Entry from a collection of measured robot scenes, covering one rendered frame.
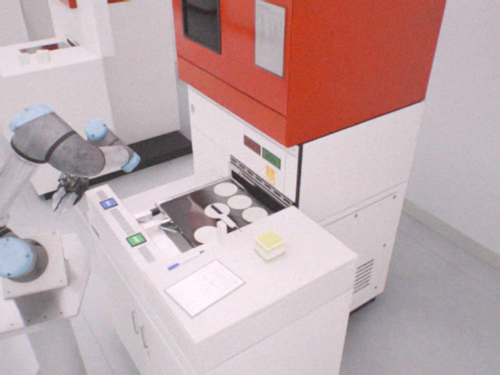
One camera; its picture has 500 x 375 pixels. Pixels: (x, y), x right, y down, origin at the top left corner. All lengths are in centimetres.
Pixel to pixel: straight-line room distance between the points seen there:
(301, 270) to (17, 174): 90
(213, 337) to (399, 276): 183
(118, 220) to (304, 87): 82
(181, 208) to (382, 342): 132
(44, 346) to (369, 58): 159
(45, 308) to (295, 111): 106
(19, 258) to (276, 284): 79
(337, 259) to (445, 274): 160
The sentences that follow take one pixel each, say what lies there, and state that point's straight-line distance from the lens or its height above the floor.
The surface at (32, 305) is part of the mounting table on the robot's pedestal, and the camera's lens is 179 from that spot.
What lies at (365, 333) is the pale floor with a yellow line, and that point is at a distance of 269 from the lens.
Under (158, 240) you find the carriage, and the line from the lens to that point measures 182.
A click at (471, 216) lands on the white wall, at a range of 325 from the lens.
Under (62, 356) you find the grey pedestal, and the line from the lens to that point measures 209.
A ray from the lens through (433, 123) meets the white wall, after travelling 319.
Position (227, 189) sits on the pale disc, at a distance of 202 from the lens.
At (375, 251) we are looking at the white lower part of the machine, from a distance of 246.
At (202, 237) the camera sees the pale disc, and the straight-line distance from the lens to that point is 178.
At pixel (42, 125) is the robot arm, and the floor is 146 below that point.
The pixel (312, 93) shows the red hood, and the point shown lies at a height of 141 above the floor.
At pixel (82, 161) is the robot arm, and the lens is 138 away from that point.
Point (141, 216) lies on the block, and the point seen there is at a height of 91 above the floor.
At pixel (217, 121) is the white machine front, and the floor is 110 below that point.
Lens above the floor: 203
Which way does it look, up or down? 34 degrees down
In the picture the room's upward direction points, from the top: straight up
